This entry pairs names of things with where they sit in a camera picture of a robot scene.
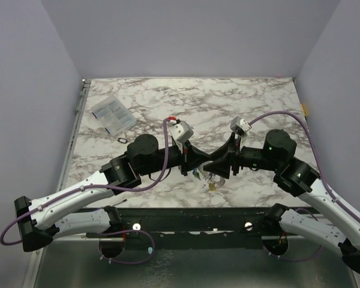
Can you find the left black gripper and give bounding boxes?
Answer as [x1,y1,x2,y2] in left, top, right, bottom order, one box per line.
[140,139,211,176]

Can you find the keyring bunch with keys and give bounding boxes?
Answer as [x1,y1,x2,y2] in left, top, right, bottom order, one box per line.
[192,166,226,191]

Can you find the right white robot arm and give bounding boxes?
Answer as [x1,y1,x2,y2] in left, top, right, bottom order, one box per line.
[204,130,360,274]

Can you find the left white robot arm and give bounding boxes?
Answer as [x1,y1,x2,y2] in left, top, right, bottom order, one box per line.
[14,134,211,252]

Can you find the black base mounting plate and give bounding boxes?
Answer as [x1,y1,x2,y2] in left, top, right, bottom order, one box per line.
[49,205,319,250]

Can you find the clear plastic organizer box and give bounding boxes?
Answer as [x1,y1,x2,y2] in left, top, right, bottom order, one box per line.
[91,96,136,136]

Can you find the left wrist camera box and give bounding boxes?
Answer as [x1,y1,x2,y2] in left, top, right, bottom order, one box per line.
[168,121,194,143]

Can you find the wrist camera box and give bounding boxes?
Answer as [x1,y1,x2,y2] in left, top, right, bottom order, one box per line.
[230,116,251,137]
[168,121,194,143]

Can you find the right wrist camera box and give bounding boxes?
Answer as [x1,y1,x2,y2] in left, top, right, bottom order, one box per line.
[230,116,251,137]

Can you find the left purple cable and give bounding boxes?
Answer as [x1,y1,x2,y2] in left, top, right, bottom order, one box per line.
[0,116,181,265]

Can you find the aluminium extrusion rail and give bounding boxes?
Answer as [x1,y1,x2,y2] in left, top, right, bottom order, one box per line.
[53,234,87,241]

